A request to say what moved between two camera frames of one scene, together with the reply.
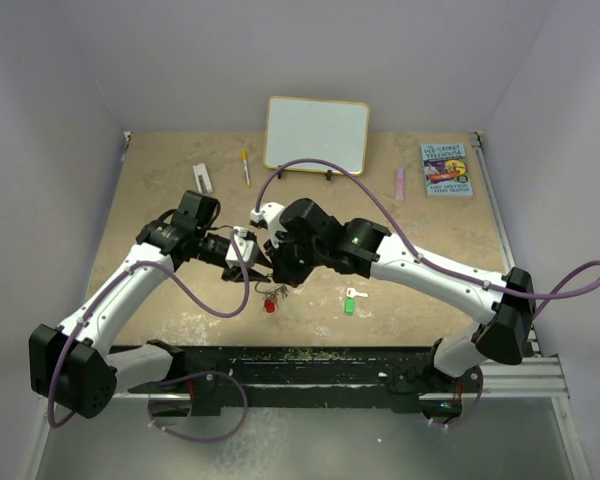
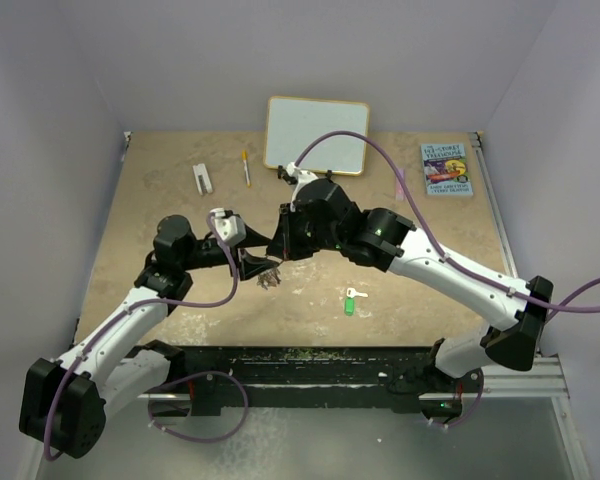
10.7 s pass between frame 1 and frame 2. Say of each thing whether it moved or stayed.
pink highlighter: stayed
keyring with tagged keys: moved
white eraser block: stayed
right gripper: moved
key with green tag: stayed
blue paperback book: stayed
